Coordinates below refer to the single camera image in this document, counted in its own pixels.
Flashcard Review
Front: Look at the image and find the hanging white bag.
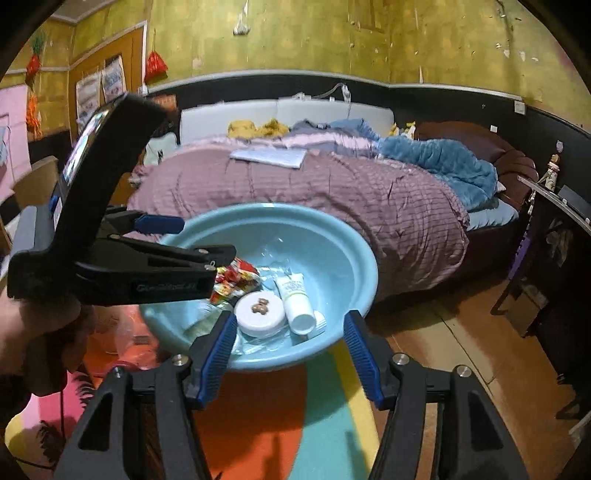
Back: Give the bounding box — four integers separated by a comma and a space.
102, 55, 126, 103
75, 71, 101, 125

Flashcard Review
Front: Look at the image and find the dark side table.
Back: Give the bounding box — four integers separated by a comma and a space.
491, 176, 590, 420

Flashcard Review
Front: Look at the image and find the red hanging ornament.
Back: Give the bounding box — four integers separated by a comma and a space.
144, 50, 168, 84

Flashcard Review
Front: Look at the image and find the clear crumpled plastic wrap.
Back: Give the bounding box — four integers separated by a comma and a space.
256, 237, 294, 283

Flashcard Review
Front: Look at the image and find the yellow cloth on bed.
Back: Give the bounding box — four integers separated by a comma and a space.
228, 119, 290, 140

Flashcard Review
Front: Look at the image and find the brown leather sofa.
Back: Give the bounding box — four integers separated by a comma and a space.
416, 121, 539, 211

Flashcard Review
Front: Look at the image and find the white paper sheet on bed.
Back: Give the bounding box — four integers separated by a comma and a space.
229, 148, 307, 169

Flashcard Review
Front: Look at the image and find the white bed headboard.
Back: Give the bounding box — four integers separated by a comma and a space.
179, 98, 394, 144

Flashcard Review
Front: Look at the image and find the hanging white bag left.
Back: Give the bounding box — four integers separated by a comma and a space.
75, 71, 101, 125

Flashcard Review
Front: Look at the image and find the colourful round floor mat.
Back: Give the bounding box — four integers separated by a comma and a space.
3, 342, 388, 479

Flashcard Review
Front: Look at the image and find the red yellow snack packet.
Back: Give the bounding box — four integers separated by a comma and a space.
209, 258, 262, 305

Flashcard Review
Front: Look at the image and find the pale green pillow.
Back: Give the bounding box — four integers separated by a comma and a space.
143, 132, 178, 166

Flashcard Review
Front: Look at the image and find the clear zip plastic bag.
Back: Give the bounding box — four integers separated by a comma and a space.
85, 305, 158, 375

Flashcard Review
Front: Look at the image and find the light blue plastic basin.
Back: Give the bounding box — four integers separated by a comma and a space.
159, 203, 379, 372

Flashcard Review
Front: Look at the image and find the blue fluffy blanket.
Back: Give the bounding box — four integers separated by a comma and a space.
329, 119, 500, 211

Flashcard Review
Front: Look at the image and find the white round jar with bear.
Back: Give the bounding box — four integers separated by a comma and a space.
233, 291, 287, 339

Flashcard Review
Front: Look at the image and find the brown wooden door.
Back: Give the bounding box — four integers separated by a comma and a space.
68, 22, 147, 143

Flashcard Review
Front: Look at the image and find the cardboard box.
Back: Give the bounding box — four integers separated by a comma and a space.
12, 156, 58, 210

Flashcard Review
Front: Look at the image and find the white lotion tube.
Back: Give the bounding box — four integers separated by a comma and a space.
276, 273, 317, 336

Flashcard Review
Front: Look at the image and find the hanging white bag right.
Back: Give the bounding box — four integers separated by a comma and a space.
102, 55, 126, 103

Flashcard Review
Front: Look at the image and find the purple striped quilt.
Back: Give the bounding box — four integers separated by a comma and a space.
128, 141, 469, 299

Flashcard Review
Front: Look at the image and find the person's left hand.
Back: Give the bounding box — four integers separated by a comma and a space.
1, 292, 124, 402

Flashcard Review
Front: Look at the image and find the white charger cable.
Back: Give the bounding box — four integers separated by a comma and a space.
290, 82, 353, 104

